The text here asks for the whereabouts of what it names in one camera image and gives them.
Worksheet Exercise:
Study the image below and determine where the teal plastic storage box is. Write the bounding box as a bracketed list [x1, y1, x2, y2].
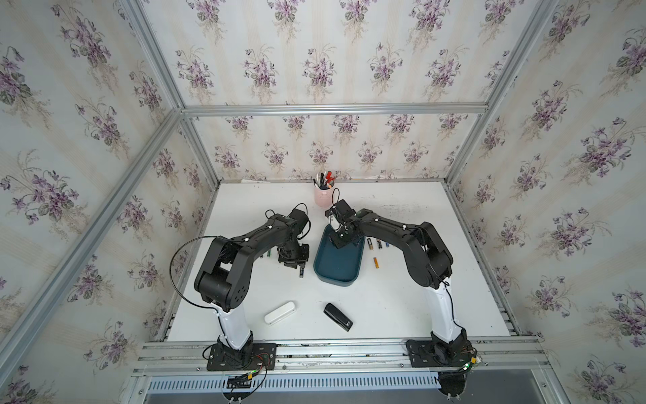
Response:
[313, 225, 365, 287]

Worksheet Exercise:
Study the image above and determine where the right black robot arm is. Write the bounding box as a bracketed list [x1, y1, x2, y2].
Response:
[325, 202, 469, 363]

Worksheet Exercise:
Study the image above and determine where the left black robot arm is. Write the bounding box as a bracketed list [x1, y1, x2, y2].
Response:
[193, 207, 311, 351]

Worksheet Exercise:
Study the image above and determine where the pink pen holder cup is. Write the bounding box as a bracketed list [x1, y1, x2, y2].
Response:
[314, 185, 335, 209]

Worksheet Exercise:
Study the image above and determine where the white oblong case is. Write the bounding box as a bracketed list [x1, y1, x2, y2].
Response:
[263, 301, 297, 326]

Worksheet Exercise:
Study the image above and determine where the black stapler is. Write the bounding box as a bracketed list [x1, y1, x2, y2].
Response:
[323, 303, 353, 332]

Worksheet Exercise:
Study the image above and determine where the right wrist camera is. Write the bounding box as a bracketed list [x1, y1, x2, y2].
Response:
[325, 200, 356, 226]

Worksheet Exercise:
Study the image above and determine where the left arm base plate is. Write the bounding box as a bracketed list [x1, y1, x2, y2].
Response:
[206, 342, 278, 371]

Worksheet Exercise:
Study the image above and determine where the black loop cable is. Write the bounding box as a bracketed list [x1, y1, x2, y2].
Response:
[168, 236, 218, 310]

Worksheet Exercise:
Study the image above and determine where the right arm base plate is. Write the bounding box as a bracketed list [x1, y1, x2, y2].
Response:
[405, 335, 478, 371]

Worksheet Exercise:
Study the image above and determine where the aluminium front rail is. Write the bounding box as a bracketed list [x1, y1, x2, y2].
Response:
[132, 336, 551, 376]

